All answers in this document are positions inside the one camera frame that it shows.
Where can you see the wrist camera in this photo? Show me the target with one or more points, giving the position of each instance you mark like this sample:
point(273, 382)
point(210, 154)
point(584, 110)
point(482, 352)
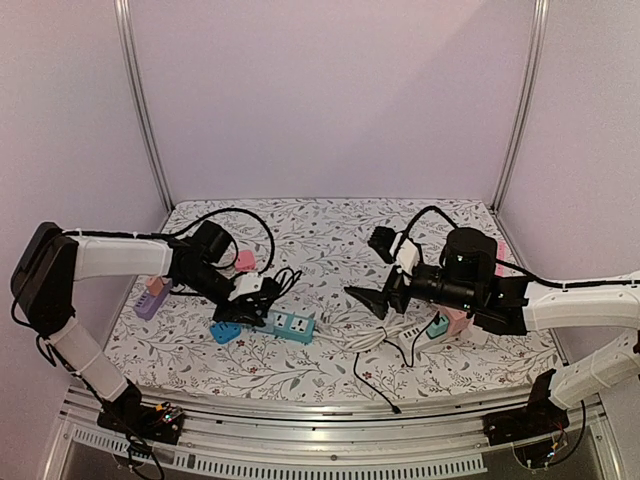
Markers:
point(394, 249)
point(254, 284)

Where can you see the salmon small cube adapter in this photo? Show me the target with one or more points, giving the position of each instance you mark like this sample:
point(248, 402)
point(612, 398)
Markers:
point(155, 285)

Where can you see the left aluminium frame post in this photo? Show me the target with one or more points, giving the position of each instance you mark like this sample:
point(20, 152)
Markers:
point(124, 23)

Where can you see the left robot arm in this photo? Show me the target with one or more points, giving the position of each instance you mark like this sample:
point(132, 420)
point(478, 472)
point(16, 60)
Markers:
point(56, 283)

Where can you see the pink cube socket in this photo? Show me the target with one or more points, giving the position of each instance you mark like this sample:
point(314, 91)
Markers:
point(458, 321)

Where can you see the purple power strip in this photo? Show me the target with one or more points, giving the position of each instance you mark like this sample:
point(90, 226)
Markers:
point(147, 304)

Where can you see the aluminium frame post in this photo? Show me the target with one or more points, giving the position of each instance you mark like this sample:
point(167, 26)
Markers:
point(525, 99)
point(124, 23)

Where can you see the light blue charger plug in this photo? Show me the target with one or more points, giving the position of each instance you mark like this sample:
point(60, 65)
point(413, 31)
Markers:
point(267, 327)

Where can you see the teal small adapter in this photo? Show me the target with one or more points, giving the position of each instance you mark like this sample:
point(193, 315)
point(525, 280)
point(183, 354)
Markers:
point(438, 327)

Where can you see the right aluminium frame post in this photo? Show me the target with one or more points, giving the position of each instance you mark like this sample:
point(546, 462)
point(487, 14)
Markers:
point(525, 99)

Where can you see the pink flat plug adapter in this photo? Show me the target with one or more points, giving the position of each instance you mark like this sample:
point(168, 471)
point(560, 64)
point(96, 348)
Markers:
point(245, 261)

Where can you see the blue plug adapter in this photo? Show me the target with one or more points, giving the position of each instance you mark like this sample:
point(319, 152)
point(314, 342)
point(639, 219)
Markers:
point(224, 332)

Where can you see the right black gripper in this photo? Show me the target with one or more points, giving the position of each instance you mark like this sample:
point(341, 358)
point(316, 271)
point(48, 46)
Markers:
point(396, 292)

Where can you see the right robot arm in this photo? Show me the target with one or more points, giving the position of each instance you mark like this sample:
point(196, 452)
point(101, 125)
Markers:
point(465, 279)

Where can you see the pink power strip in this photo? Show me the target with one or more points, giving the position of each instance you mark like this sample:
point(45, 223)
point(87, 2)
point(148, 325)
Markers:
point(503, 255)

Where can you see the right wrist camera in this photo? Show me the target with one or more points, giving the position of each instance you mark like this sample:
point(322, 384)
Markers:
point(394, 249)

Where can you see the white power strip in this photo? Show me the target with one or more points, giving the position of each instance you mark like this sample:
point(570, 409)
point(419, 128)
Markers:
point(414, 340)

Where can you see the floral table mat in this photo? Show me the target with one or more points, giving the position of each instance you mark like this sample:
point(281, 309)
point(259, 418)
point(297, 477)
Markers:
point(325, 240)

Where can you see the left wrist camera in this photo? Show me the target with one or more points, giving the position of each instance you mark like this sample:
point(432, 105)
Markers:
point(254, 284)

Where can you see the teal power strip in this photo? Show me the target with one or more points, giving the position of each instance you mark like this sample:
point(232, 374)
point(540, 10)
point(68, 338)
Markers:
point(292, 327)

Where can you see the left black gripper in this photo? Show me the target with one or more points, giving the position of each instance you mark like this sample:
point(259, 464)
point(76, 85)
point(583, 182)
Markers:
point(239, 308)

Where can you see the aluminium front rail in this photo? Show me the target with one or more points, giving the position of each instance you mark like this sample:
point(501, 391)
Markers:
point(439, 438)

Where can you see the white square adapter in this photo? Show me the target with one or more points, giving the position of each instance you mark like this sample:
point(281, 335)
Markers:
point(477, 336)

